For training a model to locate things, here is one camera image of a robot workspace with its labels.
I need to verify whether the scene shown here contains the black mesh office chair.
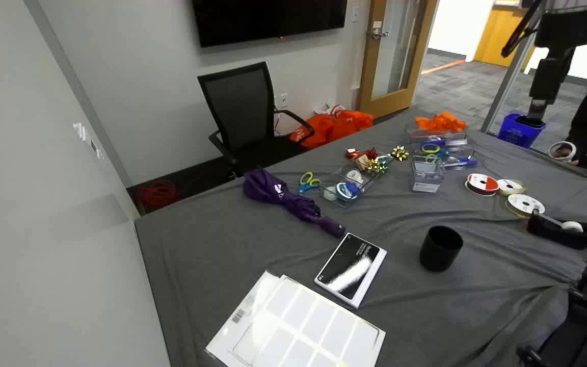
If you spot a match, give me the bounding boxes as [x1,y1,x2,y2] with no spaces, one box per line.
[196,62,318,177]

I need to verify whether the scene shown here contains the white label sheet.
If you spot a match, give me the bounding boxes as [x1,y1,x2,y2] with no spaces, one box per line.
[206,272,387,367]

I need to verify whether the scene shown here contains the small transparent plastic box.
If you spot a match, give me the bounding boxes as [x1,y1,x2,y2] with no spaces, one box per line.
[412,157,447,196]

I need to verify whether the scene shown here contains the grey tablecloth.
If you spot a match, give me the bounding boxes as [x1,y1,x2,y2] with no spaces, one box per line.
[135,106,587,367]

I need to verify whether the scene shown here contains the purple folded umbrella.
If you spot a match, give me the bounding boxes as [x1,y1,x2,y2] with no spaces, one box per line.
[241,168,349,242]

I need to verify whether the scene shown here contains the green handled scissors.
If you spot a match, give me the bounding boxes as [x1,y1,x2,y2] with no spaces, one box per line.
[295,170,323,196]

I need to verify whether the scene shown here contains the black wall television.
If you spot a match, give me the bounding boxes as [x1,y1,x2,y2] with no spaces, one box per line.
[190,0,349,49]

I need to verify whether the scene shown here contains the white tape roll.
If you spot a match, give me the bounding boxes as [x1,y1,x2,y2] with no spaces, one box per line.
[345,168,366,189]

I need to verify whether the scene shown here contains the black tape dispenser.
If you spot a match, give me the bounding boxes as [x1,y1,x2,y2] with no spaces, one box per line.
[526,212,587,251]

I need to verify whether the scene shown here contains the orange cloth bag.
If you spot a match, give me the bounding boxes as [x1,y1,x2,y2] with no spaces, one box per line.
[287,109,376,151]

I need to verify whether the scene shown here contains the black robot stand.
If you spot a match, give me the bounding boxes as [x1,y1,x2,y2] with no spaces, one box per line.
[517,268,587,367]

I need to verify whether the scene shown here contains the clear ribbed plastic tray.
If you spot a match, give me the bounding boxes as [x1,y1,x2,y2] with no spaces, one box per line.
[412,140,474,161]
[405,120,473,150]
[433,150,480,173]

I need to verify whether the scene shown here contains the wooden glass door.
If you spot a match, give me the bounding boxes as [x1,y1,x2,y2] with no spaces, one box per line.
[356,0,440,120]

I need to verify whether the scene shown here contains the red and white ribbon spool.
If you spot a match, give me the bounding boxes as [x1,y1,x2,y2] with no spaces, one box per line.
[465,171,502,196]

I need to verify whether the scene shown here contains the black smartphone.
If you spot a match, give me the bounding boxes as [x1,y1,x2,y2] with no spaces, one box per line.
[311,231,389,312]

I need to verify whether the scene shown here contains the blue bin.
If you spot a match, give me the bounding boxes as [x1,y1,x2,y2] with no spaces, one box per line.
[498,112,548,150]

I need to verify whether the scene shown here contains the yellow wooden door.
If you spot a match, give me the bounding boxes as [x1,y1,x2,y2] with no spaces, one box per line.
[473,4,526,70]

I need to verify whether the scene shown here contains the gold gift bow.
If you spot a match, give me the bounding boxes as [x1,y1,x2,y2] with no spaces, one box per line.
[352,153,376,176]

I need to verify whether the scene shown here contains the grey metal pole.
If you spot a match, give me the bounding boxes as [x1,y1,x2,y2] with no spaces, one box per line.
[478,28,537,134]

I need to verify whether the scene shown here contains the cream ribbon spool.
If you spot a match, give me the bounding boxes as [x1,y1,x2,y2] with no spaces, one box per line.
[496,177,526,201]

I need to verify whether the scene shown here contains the blue ribbon ball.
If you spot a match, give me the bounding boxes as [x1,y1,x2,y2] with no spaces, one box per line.
[333,177,365,204]

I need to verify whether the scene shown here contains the black cup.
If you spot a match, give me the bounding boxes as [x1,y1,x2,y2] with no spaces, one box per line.
[418,225,465,274]

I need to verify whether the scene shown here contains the white ring controller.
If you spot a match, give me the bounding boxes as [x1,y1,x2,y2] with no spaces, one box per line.
[548,140,580,165]

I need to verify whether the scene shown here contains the green blue scissors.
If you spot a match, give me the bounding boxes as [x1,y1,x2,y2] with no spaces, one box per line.
[418,137,447,160]

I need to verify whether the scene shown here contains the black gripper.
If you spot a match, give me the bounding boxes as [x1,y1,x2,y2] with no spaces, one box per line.
[524,44,578,126]

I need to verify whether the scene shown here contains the white wall switch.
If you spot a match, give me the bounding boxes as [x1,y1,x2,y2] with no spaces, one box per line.
[71,120,104,160]

